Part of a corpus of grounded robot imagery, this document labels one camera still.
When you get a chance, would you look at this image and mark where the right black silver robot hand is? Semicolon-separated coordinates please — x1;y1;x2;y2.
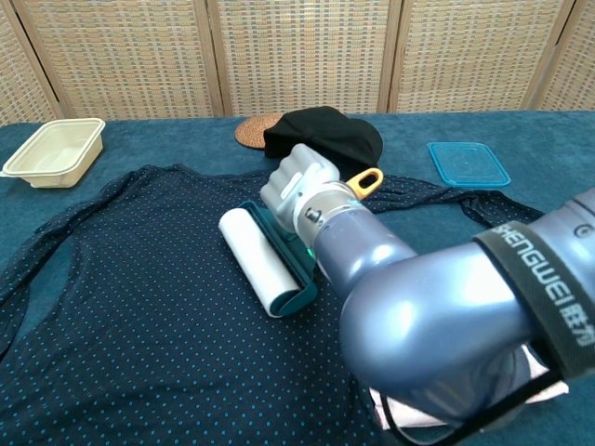
258;142;341;233

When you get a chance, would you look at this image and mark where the blue plastic container lid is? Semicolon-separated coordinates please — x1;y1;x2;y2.
426;141;512;189

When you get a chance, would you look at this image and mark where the white paper bag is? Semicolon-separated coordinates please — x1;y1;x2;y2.
369;346;571;434

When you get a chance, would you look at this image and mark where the teal blue tablecloth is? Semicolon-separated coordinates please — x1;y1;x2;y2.
0;109;595;446

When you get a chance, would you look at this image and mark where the bamboo folding screen panel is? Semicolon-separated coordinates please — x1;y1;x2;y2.
388;0;575;115
206;0;403;117
11;0;227;120
0;0;64;126
524;0;595;112

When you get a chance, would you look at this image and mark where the black velcro strap with lettering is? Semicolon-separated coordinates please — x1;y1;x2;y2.
471;221;595;383

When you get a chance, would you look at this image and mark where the navy polka dot shirt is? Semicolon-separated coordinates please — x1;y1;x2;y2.
0;163;546;446

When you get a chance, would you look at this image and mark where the teal lint roller orange handle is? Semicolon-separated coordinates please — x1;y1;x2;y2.
218;166;385;320

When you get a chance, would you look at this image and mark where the round woven brown coaster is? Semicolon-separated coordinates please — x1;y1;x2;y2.
234;114;285;151

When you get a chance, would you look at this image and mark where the black cable along right arm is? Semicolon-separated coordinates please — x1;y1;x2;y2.
369;366;564;446

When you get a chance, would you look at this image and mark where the beige rectangular food tray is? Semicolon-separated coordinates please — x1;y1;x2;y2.
0;117;107;190

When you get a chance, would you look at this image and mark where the black knit hat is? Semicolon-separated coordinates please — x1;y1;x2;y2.
262;105;384;176

